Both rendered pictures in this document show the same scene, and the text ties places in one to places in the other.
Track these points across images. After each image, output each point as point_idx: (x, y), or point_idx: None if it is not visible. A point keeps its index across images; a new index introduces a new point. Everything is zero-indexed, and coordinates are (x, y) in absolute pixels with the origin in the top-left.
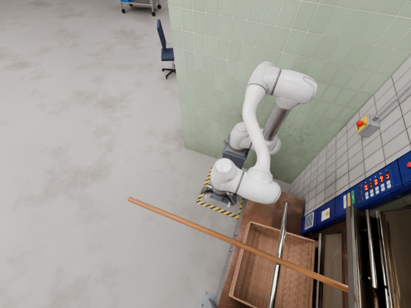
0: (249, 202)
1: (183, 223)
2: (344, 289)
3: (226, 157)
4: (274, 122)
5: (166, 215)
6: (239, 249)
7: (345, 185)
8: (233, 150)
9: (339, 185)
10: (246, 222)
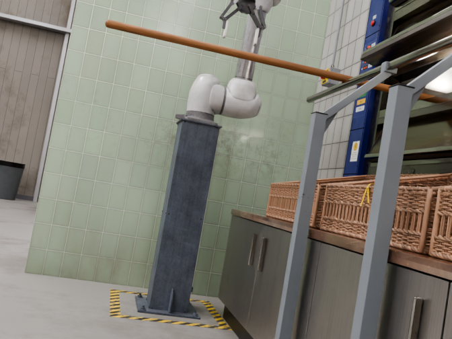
0: (247, 212)
1: (209, 44)
2: None
3: (187, 134)
4: (252, 36)
5: (180, 36)
6: (278, 219)
7: (350, 120)
8: (198, 115)
9: (346, 132)
10: (262, 215)
